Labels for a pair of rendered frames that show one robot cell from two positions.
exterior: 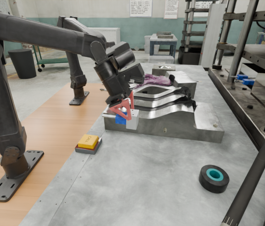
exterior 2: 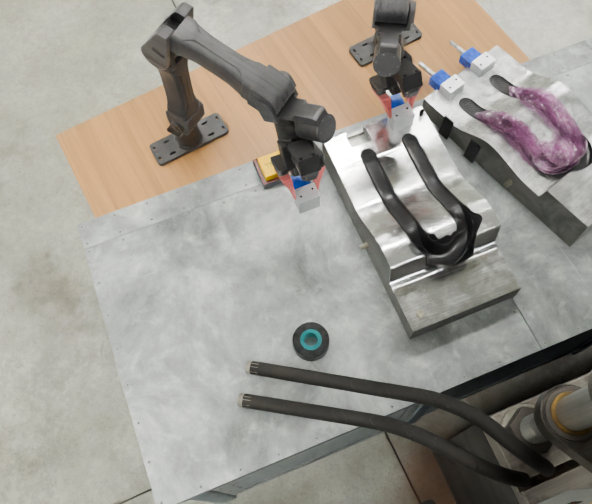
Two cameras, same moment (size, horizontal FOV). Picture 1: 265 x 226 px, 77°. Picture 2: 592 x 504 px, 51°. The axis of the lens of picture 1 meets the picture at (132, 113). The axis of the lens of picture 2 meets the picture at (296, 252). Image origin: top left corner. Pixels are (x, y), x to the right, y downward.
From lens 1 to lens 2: 1.08 m
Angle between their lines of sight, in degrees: 53
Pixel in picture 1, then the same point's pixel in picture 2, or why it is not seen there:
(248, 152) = (412, 383)
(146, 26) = not seen: outside the picture
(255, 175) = (321, 379)
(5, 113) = (175, 97)
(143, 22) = not seen: outside the picture
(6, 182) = (171, 143)
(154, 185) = (263, 283)
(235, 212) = (265, 368)
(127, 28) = not seen: outside the picture
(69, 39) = (235, 83)
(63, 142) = (259, 134)
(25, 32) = (194, 57)
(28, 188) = (181, 167)
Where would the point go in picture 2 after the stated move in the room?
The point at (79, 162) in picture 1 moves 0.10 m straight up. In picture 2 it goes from (241, 182) to (236, 161)
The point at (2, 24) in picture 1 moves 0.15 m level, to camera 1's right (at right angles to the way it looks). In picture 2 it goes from (174, 46) to (213, 99)
